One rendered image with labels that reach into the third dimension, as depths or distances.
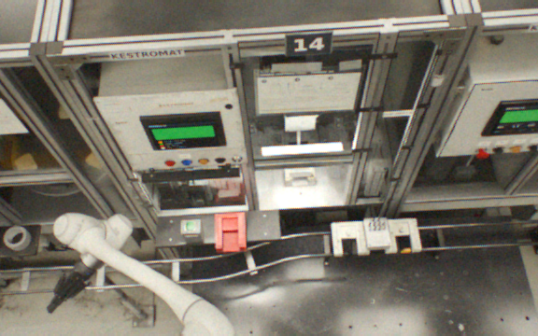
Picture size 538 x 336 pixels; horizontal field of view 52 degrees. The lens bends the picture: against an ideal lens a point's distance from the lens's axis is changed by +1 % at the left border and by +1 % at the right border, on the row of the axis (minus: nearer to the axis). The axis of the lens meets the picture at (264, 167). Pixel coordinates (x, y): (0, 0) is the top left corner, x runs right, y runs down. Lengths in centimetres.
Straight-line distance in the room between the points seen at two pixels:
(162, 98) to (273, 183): 97
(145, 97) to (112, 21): 23
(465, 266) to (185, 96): 158
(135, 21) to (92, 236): 73
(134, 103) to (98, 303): 192
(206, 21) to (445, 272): 164
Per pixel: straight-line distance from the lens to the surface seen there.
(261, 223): 241
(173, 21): 157
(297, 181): 248
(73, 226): 191
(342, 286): 257
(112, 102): 170
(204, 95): 164
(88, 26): 163
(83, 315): 343
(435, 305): 261
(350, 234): 245
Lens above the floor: 315
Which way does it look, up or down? 63 degrees down
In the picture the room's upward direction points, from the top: 6 degrees counter-clockwise
